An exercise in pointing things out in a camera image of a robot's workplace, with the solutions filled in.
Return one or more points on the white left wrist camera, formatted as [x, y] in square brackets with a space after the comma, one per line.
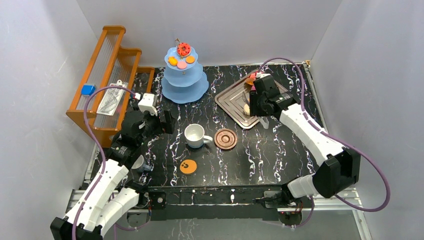
[148, 103]

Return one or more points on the blue eraser block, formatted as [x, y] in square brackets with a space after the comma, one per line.
[87, 90]

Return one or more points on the silver metal tray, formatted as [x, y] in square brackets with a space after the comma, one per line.
[231, 101]

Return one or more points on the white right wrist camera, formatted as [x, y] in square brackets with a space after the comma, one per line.
[259, 75]

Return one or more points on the round orange cookie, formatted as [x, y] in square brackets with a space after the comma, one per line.
[190, 59]

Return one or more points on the orange round coaster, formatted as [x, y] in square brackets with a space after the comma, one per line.
[188, 167]

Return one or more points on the blue three-tier cake stand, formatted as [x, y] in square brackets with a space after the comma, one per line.
[183, 86]

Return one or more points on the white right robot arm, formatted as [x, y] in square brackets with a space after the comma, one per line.
[338, 166]

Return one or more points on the brown croissant pastry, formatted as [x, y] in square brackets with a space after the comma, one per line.
[249, 83]

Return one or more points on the brown wooden saucer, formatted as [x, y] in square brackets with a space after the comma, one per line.
[225, 139]

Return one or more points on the pink round macaron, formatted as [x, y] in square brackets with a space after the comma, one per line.
[181, 65]

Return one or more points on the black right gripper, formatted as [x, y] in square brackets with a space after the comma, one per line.
[253, 109]

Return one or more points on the orange wooden tiered rack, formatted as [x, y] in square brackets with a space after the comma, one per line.
[109, 64]

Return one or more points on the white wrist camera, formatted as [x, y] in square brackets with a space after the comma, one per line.
[148, 103]
[259, 75]

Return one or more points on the orange fish-shaped cookie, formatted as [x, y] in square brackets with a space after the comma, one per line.
[172, 61]

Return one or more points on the white ceramic mug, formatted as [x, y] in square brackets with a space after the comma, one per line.
[195, 136]

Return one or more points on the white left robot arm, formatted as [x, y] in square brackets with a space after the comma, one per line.
[96, 211]

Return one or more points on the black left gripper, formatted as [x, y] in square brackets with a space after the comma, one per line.
[162, 122]

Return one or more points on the cream white donut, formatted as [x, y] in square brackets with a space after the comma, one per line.
[246, 110]

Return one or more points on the clear ruler set package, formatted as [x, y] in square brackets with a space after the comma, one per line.
[110, 101]

